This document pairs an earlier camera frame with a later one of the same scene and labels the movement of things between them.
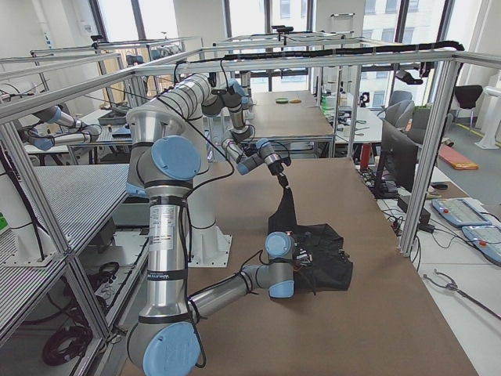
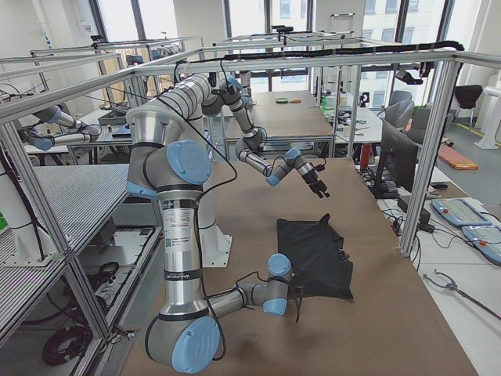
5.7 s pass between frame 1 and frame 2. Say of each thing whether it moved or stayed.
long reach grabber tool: stayed
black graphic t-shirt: moved
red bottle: stayed
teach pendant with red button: stayed
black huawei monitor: stayed
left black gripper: moved
